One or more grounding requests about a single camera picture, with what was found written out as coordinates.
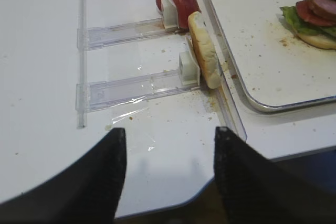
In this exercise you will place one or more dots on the white pusher block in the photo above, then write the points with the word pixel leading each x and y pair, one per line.
pixel 189 70
pixel 169 14

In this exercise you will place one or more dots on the clear rail track lower left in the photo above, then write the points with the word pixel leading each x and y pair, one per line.
pixel 101 95

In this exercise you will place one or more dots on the clear rail track upper left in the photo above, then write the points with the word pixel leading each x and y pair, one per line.
pixel 99 37

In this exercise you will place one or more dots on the white pusher block lower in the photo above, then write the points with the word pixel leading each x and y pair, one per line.
pixel 189 70

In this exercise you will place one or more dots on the clear rail track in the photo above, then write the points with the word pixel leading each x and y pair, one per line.
pixel 101 95
pixel 99 37

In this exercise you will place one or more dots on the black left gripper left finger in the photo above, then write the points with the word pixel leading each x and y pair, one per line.
pixel 88 191

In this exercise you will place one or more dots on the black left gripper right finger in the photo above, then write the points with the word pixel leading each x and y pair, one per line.
pixel 255 189

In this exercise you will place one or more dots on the pink meat slice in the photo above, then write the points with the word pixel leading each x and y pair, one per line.
pixel 323 8

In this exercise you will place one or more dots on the tomato slice on burger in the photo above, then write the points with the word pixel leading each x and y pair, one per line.
pixel 307 15

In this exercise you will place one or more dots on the green lettuce on burger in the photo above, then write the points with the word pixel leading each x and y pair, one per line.
pixel 296 23

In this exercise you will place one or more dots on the bottom bun on tray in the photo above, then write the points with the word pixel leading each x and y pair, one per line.
pixel 318 41

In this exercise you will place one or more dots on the pale bun half left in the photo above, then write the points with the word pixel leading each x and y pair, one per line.
pixel 204 49

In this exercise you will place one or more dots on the white pusher block upper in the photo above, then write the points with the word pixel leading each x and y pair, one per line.
pixel 169 14

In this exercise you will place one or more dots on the silver metal tray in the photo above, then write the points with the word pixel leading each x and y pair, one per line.
pixel 277 70

